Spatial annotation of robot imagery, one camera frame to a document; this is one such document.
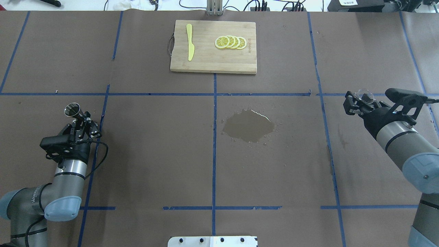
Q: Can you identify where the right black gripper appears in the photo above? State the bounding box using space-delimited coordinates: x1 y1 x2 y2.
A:
344 91 388 120

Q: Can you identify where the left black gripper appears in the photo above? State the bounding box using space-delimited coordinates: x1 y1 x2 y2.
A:
58 115 102 144

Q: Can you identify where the clear glass measuring cup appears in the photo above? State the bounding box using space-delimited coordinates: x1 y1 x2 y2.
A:
354 89 375 104

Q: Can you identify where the steel double jigger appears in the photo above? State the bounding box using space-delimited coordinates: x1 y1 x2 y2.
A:
64 103 91 124

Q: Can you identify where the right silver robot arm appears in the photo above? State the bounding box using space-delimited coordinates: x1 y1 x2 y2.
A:
343 88 439 247

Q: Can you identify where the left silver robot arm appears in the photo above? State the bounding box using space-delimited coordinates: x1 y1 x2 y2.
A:
1 113 101 247

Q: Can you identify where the black box device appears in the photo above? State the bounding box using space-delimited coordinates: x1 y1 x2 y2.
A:
327 0 385 12

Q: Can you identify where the spilled liquid puddle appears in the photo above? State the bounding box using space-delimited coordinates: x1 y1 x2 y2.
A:
222 109 275 143

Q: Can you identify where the back lemon slice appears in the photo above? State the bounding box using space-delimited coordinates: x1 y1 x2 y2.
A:
236 37 247 50

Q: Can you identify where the lemon slice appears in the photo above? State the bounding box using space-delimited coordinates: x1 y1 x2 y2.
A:
214 36 230 49
236 37 247 50
231 36 240 49
226 35 237 49

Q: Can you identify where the front lemon slice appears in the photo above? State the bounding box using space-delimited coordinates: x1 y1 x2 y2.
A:
214 36 230 49

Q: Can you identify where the bamboo cutting board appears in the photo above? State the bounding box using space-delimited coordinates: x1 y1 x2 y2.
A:
170 20 257 74

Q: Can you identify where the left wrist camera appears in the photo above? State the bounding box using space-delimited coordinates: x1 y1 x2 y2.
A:
39 134 75 153

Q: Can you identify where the black handle tool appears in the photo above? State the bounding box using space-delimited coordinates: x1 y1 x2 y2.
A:
40 0 61 8

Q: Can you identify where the aluminium frame post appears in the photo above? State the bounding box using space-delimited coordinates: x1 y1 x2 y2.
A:
206 0 224 16

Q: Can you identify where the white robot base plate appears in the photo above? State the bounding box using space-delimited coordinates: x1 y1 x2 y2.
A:
167 236 258 247

